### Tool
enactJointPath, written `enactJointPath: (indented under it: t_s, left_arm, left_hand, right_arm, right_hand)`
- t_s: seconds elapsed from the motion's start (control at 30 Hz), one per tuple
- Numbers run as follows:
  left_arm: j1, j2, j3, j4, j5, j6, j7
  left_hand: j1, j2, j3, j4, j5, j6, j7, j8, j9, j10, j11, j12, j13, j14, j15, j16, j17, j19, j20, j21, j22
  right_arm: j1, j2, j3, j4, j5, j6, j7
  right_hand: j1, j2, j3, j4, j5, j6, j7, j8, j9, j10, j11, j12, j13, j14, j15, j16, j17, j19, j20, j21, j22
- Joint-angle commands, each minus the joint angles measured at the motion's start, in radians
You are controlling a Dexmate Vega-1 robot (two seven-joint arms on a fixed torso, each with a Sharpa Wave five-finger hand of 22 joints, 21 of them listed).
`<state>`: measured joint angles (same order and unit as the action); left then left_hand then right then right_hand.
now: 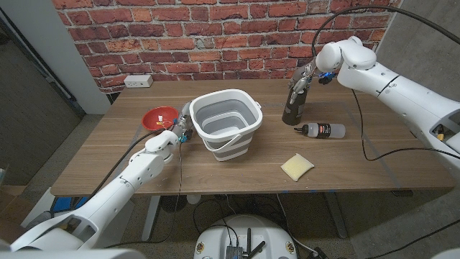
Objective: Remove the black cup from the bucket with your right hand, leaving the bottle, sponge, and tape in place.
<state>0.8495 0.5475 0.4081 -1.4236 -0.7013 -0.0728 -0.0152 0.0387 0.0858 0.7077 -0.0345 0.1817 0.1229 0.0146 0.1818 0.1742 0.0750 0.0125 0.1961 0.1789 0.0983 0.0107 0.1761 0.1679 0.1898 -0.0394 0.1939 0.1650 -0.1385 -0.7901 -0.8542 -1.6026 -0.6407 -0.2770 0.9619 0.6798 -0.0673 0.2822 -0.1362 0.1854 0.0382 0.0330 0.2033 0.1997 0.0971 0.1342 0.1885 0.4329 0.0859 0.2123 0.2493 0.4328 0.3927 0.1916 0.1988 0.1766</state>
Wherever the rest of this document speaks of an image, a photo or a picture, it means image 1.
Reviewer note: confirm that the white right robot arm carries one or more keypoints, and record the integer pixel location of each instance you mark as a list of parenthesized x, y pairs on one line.
[(406, 97)]

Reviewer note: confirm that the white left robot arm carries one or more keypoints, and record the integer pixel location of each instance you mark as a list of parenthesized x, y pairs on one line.
[(122, 187)]

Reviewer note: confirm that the white grey collapsible bucket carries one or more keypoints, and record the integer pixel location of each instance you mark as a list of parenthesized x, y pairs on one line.
[(230, 147)]

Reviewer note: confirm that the white power outlet strip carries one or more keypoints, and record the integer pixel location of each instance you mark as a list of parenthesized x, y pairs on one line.
[(138, 81)]

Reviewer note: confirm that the yellow sponge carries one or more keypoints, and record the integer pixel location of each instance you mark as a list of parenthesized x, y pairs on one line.
[(297, 167)]

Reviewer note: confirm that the red bowl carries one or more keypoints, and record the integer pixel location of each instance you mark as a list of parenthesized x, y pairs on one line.
[(152, 118)]

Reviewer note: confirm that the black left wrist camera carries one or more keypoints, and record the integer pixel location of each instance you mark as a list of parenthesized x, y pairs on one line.
[(187, 136)]

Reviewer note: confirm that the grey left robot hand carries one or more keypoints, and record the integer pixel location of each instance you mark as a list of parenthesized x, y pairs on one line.
[(185, 122)]

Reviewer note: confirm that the clear squeeze bottle black cap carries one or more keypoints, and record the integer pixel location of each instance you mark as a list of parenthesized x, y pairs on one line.
[(323, 131)]

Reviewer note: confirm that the white table leg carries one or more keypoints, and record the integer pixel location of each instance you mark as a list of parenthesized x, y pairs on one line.
[(151, 216), (336, 216)]

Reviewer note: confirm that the blue box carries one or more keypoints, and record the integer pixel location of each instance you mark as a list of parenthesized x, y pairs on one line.
[(68, 204)]

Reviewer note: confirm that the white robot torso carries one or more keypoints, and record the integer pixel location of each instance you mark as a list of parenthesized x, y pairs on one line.
[(72, 254)]

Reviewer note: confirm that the dark grey perforated panel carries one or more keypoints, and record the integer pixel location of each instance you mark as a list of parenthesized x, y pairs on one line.
[(32, 115)]

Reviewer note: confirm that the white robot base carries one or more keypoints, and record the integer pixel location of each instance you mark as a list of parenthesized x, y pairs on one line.
[(248, 230)]

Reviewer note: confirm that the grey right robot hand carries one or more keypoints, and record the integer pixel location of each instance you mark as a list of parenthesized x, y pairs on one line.
[(302, 79)]

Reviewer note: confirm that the red brick printed backdrop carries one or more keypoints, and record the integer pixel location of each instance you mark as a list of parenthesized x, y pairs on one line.
[(201, 39)]

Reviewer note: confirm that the black cup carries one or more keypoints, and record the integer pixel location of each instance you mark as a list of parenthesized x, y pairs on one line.
[(294, 113)]

